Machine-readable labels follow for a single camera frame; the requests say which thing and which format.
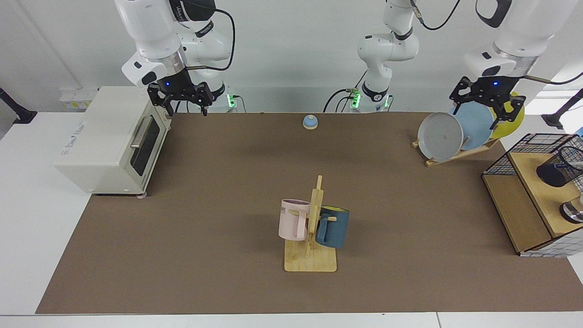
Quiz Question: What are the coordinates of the wooden plate rack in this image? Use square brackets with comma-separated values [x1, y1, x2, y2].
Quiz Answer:
[412, 137, 501, 168]

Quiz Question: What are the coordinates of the brown table cloth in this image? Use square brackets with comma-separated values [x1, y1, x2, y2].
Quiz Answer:
[36, 112, 583, 315]

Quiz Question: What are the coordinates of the white wall socket box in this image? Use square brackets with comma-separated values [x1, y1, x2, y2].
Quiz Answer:
[59, 88, 100, 111]

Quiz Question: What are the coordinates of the light blue plate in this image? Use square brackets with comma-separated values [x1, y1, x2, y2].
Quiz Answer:
[449, 101, 495, 151]

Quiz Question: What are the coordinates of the black camera stand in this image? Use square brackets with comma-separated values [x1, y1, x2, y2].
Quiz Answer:
[541, 89, 583, 129]
[0, 87, 38, 124]

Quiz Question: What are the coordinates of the dark teal cup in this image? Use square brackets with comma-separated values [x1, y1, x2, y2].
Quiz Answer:
[315, 206, 350, 249]

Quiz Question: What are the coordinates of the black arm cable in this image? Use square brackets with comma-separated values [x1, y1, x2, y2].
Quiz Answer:
[182, 0, 236, 72]
[523, 72, 583, 86]

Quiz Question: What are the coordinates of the wire basket with wooden floor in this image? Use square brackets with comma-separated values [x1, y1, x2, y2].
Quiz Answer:
[482, 133, 583, 258]

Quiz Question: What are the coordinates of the pink cup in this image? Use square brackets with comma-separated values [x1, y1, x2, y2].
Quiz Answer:
[278, 199, 312, 241]

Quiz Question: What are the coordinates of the black mesh pen holder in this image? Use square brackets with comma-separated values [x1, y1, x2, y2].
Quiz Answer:
[536, 146, 583, 188]

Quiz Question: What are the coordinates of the blue and white marker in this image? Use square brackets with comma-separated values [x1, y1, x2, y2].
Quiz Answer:
[551, 159, 583, 174]

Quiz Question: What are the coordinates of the yellow plate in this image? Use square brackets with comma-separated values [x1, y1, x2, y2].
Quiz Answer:
[490, 91, 525, 139]

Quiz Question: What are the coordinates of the wooden cup stand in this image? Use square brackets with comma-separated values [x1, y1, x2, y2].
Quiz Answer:
[284, 175, 338, 273]

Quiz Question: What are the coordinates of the pale toaster oven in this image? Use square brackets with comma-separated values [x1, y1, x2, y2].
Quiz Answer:
[55, 86, 173, 200]

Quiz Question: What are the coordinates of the grey plate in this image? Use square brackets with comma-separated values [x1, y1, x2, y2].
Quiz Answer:
[418, 112, 464, 162]

